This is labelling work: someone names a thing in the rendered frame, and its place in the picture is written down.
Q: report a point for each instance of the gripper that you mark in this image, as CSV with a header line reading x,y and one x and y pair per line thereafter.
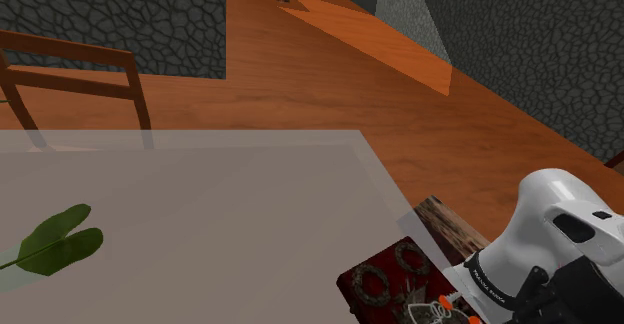
x,y
585,294

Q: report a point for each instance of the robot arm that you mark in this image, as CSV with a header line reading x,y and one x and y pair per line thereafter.
x,y
529,216

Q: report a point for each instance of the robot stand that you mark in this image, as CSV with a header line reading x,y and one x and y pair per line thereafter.
x,y
451,230

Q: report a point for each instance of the red patterned flat box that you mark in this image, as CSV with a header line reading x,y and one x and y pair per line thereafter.
x,y
390,274

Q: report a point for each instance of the glass table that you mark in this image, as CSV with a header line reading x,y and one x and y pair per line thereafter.
x,y
219,225

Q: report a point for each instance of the green leaf plant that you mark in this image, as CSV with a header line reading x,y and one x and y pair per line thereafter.
x,y
58,245

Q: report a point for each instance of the brown wooden chair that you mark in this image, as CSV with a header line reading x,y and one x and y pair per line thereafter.
x,y
73,84

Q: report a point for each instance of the clear glass vase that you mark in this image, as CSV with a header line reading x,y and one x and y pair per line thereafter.
x,y
12,274

